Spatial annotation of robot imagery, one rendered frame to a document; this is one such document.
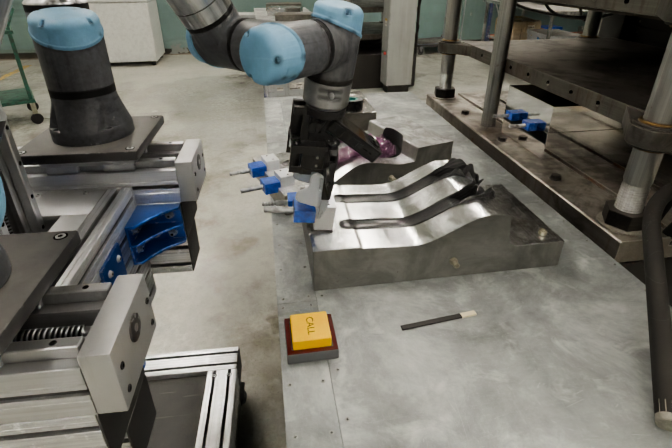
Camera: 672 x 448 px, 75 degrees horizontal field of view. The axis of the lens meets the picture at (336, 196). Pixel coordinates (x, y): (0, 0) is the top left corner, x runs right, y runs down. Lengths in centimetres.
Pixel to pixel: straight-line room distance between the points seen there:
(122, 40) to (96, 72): 639
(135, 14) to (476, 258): 670
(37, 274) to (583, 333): 80
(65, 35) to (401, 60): 453
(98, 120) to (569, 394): 91
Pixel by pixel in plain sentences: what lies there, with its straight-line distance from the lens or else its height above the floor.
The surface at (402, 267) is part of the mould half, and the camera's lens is 86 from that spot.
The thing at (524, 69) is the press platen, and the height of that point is 103.
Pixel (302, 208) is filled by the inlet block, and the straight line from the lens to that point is 82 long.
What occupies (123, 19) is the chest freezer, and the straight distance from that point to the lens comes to 729.
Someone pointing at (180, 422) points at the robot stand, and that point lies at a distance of 145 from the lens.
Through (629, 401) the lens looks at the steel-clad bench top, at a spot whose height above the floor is 80.
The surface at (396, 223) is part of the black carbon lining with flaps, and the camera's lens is 91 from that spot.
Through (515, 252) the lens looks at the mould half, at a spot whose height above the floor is 84.
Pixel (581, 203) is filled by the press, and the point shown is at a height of 78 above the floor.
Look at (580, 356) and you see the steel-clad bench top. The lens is 83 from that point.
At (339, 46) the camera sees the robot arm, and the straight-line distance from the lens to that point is 65.
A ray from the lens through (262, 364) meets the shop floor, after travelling 181.
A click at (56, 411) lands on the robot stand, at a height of 92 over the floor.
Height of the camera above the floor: 135
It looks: 28 degrees down
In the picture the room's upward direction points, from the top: straight up
